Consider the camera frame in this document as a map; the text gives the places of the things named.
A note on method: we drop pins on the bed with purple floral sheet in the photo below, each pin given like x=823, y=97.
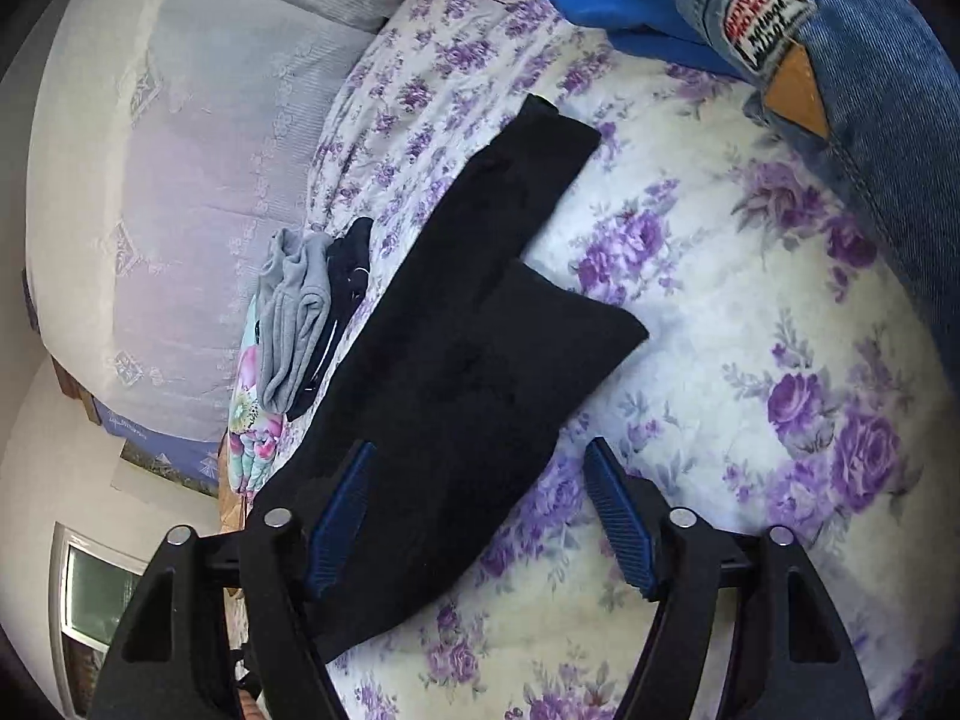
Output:
x=712, y=315

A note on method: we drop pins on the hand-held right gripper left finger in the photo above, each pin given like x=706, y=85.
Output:
x=341, y=517

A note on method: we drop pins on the lavender lace covered headboard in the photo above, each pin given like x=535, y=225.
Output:
x=172, y=202

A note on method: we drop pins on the floral folded blanket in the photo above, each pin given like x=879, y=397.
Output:
x=251, y=450

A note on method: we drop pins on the blue patterned cloth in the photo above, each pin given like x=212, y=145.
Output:
x=150, y=431

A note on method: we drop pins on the bright blue garment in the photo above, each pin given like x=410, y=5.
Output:
x=607, y=0

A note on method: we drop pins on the wooden headboard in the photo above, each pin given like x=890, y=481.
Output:
x=71, y=382

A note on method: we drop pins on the window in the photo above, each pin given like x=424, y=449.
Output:
x=90, y=592

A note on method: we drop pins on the grey folded pants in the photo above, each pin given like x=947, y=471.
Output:
x=289, y=330

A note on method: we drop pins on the dark navy folded pants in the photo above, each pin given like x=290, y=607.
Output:
x=349, y=270

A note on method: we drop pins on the black pants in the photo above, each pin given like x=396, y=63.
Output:
x=465, y=360

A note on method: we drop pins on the blue denim jeans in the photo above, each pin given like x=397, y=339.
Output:
x=870, y=52

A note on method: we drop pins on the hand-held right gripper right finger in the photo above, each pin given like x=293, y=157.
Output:
x=619, y=517

